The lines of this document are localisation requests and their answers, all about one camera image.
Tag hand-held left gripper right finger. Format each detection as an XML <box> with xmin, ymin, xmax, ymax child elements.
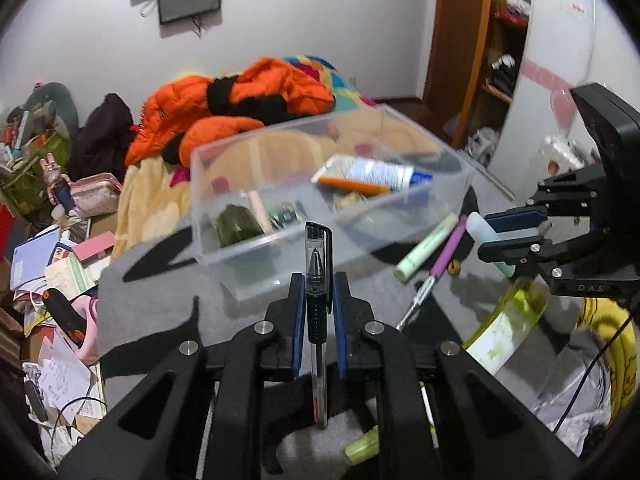
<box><xmin>332</xmin><ymin>271</ymin><xmax>586</xmax><ymax>480</ymax></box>

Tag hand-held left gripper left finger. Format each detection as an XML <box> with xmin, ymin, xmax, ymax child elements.
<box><xmin>59</xmin><ymin>272</ymin><xmax>308</xmax><ymax>480</ymax></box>

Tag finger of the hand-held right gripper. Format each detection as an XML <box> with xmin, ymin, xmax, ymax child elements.
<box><xmin>484</xmin><ymin>167</ymin><xmax>608</xmax><ymax>233</ymax></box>
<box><xmin>476</xmin><ymin>230</ymin><xmax>608</xmax><ymax>281</ymax></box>

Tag pale teal small bottle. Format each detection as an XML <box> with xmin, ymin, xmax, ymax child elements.
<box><xmin>466</xmin><ymin>211</ymin><xmax>516</xmax><ymax>278</ymax></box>

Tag clear black gel pen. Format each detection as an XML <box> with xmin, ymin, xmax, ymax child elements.
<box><xmin>304</xmin><ymin>221</ymin><xmax>335</xmax><ymax>430</ymax></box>

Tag yellow spray bottle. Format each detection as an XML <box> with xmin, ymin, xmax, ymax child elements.
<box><xmin>344</xmin><ymin>280</ymin><xmax>548</xmax><ymax>466</ymax></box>

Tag clear plastic storage box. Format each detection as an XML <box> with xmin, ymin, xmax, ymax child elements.
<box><xmin>189</xmin><ymin>105</ymin><xmax>475</xmax><ymax>302</ymax></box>

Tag silver skull keychain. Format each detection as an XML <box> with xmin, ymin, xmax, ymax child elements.
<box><xmin>270</xmin><ymin>202</ymin><xmax>307</xmax><ymax>231</ymax></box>

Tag dark green glass jar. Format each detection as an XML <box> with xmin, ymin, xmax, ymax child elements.
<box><xmin>215</xmin><ymin>204</ymin><xmax>266</xmax><ymax>250</ymax></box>

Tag beige stick with red band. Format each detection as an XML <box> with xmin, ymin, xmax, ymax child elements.
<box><xmin>247</xmin><ymin>191</ymin><xmax>275</xmax><ymax>235</ymax></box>

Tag white orange blue tube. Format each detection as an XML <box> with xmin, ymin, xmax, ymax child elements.
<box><xmin>311</xmin><ymin>154</ymin><xmax>435</xmax><ymax>197</ymax></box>

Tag purple pen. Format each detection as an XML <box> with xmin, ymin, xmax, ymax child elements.
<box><xmin>397</xmin><ymin>214</ymin><xmax>468</xmax><ymax>332</ymax></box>

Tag white suitcase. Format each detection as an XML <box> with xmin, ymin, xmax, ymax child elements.
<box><xmin>522</xmin><ymin>135</ymin><xmax>601</xmax><ymax>196</ymax></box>

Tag white bag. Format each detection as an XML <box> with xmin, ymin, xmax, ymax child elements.
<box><xmin>467</xmin><ymin>127</ymin><xmax>501</xmax><ymax>161</ymax></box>

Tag light green marker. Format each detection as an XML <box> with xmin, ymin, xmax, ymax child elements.
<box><xmin>394</xmin><ymin>212</ymin><xmax>460</xmax><ymax>282</ymax></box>

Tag yellow printed cloth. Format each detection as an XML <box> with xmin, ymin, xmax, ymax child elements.
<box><xmin>580</xmin><ymin>297</ymin><xmax>636</xmax><ymax>411</ymax></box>

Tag grey blanket with black print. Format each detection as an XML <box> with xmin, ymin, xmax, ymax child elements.
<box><xmin>95</xmin><ymin>160</ymin><xmax>621</xmax><ymax>480</ymax></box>

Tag white sliding door pink hearts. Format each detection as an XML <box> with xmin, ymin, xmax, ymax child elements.
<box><xmin>487</xmin><ymin>0</ymin><xmax>640</xmax><ymax>181</ymax></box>

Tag wooden wardrobe shelf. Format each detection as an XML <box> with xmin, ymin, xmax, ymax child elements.
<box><xmin>422</xmin><ymin>0</ymin><xmax>533</xmax><ymax>151</ymax></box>

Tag beige blanket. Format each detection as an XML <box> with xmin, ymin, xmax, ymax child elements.
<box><xmin>115</xmin><ymin>105</ymin><xmax>441</xmax><ymax>261</ymax></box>

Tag pink plastic object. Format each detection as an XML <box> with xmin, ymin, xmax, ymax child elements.
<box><xmin>75</xmin><ymin>295</ymin><xmax>101</xmax><ymax>366</ymax></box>

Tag colourful quilt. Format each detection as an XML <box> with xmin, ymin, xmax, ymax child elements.
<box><xmin>280</xmin><ymin>55</ymin><xmax>378</xmax><ymax>113</ymax></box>

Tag pink book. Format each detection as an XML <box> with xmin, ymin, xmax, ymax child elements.
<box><xmin>72</xmin><ymin>232</ymin><xmax>117</xmax><ymax>261</ymax></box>

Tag black garment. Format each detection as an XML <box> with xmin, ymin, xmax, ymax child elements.
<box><xmin>207</xmin><ymin>76</ymin><xmax>288</xmax><ymax>126</ymax></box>

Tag green white booklet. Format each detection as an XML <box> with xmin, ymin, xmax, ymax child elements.
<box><xmin>45</xmin><ymin>252</ymin><xmax>96</xmax><ymax>301</ymax></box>

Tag black tool with orange dots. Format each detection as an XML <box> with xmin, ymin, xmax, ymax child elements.
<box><xmin>42</xmin><ymin>287</ymin><xmax>88</xmax><ymax>346</ymax></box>

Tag pink floral pouch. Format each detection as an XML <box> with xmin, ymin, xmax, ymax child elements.
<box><xmin>67</xmin><ymin>172</ymin><xmax>122</xmax><ymax>216</ymax></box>

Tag white handwritten papers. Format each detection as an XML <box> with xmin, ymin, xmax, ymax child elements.
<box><xmin>35</xmin><ymin>340</ymin><xmax>98</xmax><ymax>418</ymax></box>

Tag orange puffer jacket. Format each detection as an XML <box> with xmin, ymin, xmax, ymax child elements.
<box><xmin>125</xmin><ymin>57</ymin><xmax>335</xmax><ymax>166</ymax></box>

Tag dark purple coat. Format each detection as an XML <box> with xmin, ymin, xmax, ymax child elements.
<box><xmin>75</xmin><ymin>92</ymin><xmax>136</xmax><ymax>181</ymax></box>

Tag blue notebook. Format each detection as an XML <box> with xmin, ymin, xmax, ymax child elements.
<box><xmin>10</xmin><ymin>225</ymin><xmax>62</xmax><ymax>291</ymax></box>

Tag pink bunny toy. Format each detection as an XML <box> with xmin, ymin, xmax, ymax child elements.
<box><xmin>42</xmin><ymin>155</ymin><xmax>81</xmax><ymax>216</ymax></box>

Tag red box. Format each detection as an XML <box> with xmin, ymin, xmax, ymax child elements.
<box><xmin>0</xmin><ymin>205</ymin><xmax>16</xmax><ymax>261</ymax></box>

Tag green bag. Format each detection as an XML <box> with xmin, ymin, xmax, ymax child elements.
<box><xmin>0</xmin><ymin>132</ymin><xmax>71</xmax><ymax>206</ymax></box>

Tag grey green neck pillow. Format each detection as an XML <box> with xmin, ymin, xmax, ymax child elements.
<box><xmin>25</xmin><ymin>82</ymin><xmax>80</xmax><ymax>136</ymax></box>

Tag black cable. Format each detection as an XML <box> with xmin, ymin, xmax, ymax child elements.
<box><xmin>550</xmin><ymin>310</ymin><xmax>637</xmax><ymax>433</ymax></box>

